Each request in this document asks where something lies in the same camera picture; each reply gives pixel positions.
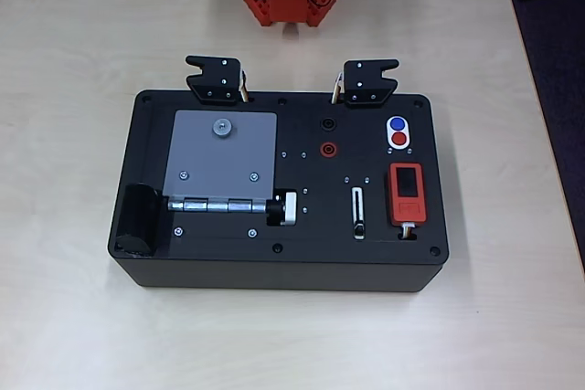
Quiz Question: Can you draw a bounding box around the white hinge sensor block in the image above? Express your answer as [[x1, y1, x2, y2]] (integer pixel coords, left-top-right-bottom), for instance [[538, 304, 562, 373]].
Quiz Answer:
[[279, 192, 298, 227]]

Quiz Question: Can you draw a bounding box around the yellow white bracket cable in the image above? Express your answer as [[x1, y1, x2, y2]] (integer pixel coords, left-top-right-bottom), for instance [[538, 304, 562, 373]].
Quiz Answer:
[[331, 73, 345, 106], [239, 70, 255, 103]]

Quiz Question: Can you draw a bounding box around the red display module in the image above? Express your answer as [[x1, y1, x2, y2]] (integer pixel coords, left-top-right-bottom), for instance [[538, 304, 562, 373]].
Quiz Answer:
[[387, 162, 430, 227]]

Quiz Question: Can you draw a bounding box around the white button housing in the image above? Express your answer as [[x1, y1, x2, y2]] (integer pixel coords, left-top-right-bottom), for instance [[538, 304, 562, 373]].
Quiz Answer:
[[385, 114, 412, 151]]

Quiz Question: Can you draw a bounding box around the grey hinged door plate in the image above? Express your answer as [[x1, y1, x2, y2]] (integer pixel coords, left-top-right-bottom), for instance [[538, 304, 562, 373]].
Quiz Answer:
[[163, 110, 279, 202]]

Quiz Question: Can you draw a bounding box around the black task board box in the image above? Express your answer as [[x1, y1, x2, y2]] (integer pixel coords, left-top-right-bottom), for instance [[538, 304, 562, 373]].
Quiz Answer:
[[107, 88, 452, 294]]

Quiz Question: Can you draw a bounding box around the black rounded probe holder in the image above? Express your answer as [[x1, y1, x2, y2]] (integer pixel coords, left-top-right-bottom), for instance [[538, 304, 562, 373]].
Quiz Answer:
[[112, 183, 161, 258]]

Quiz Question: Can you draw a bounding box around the silver metal door hinge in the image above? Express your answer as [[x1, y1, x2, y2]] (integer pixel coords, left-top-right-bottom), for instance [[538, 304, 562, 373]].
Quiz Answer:
[[166, 196, 269, 214]]

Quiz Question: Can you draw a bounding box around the round grey door knob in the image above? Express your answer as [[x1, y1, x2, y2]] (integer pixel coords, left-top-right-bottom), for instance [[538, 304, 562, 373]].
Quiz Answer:
[[211, 116, 234, 139]]

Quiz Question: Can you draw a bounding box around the black screwed cable bracket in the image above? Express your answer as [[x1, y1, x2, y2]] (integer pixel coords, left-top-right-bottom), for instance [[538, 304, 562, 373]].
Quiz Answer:
[[185, 55, 243, 106], [341, 58, 399, 110]]

